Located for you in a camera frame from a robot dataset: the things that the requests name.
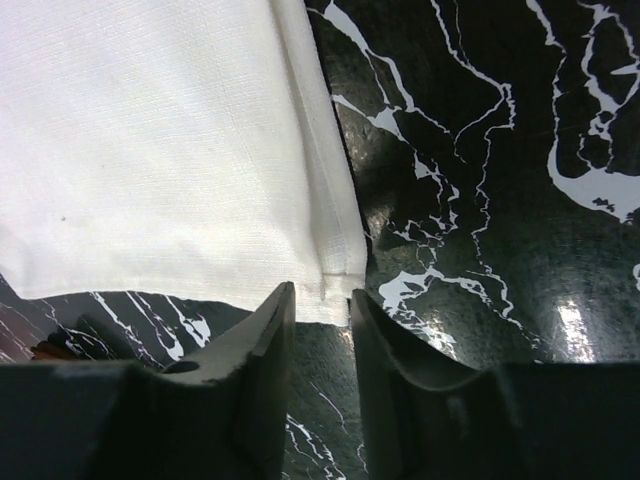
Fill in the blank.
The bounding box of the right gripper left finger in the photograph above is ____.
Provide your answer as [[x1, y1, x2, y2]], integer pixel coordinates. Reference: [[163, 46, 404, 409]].
[[127, 282, 295, 479]]

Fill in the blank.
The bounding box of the brown folded cloth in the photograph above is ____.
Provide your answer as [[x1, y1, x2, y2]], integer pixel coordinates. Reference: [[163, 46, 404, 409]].
[[30, 341, 74, 361]]

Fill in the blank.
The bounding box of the white cloth napkin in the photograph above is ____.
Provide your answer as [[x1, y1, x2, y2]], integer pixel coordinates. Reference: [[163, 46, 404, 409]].
[[1, 1, 367, 326]]

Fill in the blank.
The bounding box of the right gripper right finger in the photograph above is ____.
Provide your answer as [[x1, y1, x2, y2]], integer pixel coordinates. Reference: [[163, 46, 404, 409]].
[[350, 290, 520, 479]]

